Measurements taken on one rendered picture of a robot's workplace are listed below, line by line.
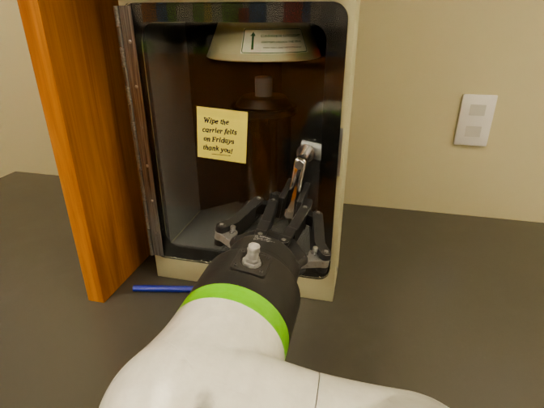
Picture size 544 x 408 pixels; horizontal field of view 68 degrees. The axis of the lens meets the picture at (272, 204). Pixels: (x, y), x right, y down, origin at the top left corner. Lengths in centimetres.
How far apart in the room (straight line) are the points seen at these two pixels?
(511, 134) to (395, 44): 33
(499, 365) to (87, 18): 75
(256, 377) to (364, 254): 62
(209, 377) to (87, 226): 47
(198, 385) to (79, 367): 42
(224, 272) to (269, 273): 4
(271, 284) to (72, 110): 41
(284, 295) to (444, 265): 55
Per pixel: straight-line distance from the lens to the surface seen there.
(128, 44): 63
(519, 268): 91
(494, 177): 108
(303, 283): 69
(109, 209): 72
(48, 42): 61
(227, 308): 29
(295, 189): 54
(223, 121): 59
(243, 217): 47
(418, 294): 76
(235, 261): 33
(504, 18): 101
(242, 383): 24
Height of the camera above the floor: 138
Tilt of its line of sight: 25 degrees down
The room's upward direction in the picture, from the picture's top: straight up
